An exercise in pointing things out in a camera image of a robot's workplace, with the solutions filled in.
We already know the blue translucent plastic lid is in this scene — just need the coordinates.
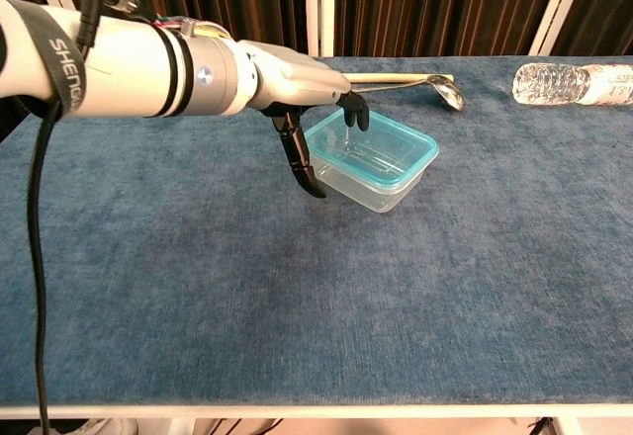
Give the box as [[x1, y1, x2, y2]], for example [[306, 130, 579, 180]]
[[302, 110, 441, 191]]

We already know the blue table cloth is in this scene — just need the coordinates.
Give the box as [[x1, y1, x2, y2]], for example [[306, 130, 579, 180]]
[[0, 54, 633, 407]]

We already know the dark pleated curtain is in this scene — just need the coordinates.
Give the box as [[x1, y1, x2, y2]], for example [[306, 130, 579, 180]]
[[0, 0, 633, 59]]

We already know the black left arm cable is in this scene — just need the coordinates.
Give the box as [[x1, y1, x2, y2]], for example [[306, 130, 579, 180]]
[[26, 0, 154, 435]]

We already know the clear plastic water bottle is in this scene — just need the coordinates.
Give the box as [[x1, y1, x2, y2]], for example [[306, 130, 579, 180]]
[[511, 61, 633, 107]]

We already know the wooden stick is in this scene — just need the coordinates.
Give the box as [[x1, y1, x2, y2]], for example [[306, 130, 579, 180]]
[[340, 72, 455, 85]]

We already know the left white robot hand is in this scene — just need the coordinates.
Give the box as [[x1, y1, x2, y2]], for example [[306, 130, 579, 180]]
[[236, 39, 371, 200]]

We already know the clear plastic container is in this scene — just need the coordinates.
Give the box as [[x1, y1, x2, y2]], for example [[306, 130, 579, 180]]
[[304, 123, 439, 216]]

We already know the metal ladle black handle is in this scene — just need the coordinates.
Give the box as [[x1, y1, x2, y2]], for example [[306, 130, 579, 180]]
[[351, 74, 468, 112]]

